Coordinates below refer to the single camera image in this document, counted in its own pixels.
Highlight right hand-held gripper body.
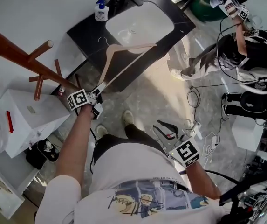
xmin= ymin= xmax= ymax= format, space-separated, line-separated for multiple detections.
xmin=158 ymin=131 xmax=200 ymax=168

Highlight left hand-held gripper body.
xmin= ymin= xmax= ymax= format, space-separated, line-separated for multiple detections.
xmin=67 ymin=89 xmax=104 ymax=120

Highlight light wooden clothes hanger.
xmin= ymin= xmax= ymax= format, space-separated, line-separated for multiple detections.
xmin=97 ymin=36 xmax=158 ymax=86

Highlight brown wooden coat rack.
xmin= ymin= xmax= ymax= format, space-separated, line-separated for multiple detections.
xmin=0 ymin=20 xmax=83 ymax=102

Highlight person's left forearm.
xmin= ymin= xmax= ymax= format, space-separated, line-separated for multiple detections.
xmin=54 ymin=102 xmax=97 ymax=191

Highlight person's right forearm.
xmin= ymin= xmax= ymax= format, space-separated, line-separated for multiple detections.
xmin=184 ymin=164 xmax=223 ymax=201

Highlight white power strip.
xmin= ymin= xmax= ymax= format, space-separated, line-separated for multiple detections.
xmin=185 ymin=121 xmax=203 ymax=135

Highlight person's right shoe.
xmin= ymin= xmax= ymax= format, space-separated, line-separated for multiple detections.
xmin=123 ymin=109 xmax=135 ymax=127

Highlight person's shoe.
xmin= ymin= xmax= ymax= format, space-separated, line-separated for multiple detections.
xmin=96 ymin=124 xmax=109 ymax=140
xmin=123 ymin=109 xmax=135 ymax=127

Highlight person's left shoe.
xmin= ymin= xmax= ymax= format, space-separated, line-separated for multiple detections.
xmin=96 ymin=124 xmax=109 ymax=140

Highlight person's black trousers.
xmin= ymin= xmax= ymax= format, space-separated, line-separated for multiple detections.
xmin=92 ymin=122 xmax=168 ymax=165

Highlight black vanity counter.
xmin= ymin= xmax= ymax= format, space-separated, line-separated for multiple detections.
xmin=66 ymin=0 xmax=197 ymax=93

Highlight white cabinet box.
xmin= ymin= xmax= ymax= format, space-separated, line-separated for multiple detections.
xmin=0 ymin=88 xmax=71 ymax=159

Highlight person's white printed shirt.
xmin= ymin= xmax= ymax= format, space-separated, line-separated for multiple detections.
xmin=34 ymin=141 xmax=232 ymax=224

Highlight white cube stool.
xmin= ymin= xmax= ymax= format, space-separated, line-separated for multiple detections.
xmin=231 ymin=115 xmax=265 ymax=152

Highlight black waste bin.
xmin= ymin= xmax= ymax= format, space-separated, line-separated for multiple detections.
xmin=25 ymin=138 xmax=61 ymax=170

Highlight red strip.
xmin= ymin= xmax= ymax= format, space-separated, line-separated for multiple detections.
xmin=6 ymin=111 xmax=14 ymax=134

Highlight white wash basin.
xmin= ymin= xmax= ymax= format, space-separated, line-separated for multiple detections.
xmin=105 ymin=0 xmax=176 ymax=54

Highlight white soap pump bottle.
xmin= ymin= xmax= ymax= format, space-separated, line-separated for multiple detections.
xmin=94 ymin=0 xmax=110 ymax=22

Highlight black pump dispenser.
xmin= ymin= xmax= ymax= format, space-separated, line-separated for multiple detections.
xmin=107 ymin=0 xmax=121 ymax=17

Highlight white shelf tray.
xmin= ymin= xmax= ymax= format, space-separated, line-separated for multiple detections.
xmin=0 ymin=159 xmax=26 ymax=220

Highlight green ball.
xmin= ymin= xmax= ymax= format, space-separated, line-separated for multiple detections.
xmin=190 ymin=0 xmax=227 ymax=23

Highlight white cable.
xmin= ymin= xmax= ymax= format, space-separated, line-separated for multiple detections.
xmin=202 ymin=131 xmax=219 ymax=167

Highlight black floor cable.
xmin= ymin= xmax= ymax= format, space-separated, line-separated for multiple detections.
xmin=186 ymin=84 xmax=230 ymax=126

